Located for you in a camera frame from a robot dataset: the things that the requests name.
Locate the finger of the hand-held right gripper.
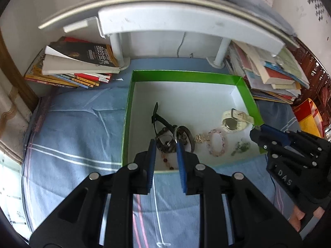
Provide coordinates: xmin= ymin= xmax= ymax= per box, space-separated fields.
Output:
xmin=261 ymin=124 xmax=331 ymax=156
xmin=249 ymin=129 xmax=319 ymax=169

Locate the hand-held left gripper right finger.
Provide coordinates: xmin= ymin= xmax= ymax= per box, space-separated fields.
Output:
xmin=176 ymin=142 xmax=303 ymax=248

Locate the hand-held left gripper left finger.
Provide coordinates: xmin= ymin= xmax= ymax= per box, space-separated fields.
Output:
xmin=29 ymin=139 xmax=157 ymax=248

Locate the red and pink beaded bracelet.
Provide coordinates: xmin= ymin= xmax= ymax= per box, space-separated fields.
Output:
xmin=160 ymin=152 xmax=179 ymax=170

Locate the white wrist watch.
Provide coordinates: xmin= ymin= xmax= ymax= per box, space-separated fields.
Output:
xmin=221 ymin=108 xmax=255 ymax=134

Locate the green stone charm bracelet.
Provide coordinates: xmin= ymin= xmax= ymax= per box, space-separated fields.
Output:
xmin=231 ymin=140 xmax=251 ymax=157

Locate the black wrist watch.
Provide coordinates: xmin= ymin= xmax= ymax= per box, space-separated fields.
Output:
xmin=151 ymin=103 xmax=179 ymax=153

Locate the silver metal bangle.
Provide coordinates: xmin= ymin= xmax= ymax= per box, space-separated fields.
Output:
xmin=174 ymin=125 xmax=194 ymax=152

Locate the gold chain bracelet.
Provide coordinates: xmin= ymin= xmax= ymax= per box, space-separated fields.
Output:
xmin=194 ymin=132 xmax=209 ymax=143

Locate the pink crystal bracelet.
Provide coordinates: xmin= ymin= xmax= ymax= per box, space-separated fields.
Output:
xmin=206 ymin=129 xmax=227 ymax=157

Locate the green cardboard box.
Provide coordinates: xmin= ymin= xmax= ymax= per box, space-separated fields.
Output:
xmin=121 ymin=70 xmax=265 ymax=173

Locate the person's right hand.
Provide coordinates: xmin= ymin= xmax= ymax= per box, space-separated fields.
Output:
xmin=288 ymin=206 xmax=327 ymax=234

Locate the red and yellow box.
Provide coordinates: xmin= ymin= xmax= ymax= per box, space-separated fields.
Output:
xmin=292 ymin=98 xmax=325 ymax=138

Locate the pile of books and papers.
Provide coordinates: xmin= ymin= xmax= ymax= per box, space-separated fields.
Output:
xmin=224 ymin=40 xmax=311 ymax=104

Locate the dark carved wooden cabinet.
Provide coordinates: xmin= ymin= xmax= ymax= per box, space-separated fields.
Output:
xmin=292 ymin=37 xmax=331 ymax=109

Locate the blue striped cloth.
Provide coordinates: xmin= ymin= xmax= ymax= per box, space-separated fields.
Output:
xmin=21 ymin=58 xmax=324 ymax=248

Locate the stack of colourful books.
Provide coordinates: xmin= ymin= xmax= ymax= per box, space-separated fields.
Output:
xmin=24 ymin=36 xmax=121 ymax=89

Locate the grey desktop shelf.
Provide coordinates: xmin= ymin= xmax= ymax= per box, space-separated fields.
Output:
xmin=38 ymin=0 xmax=300 ymax=70

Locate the brown wooden post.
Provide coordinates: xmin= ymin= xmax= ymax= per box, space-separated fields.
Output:
xmin=0 ymin=31 xmax=39 ymax=105

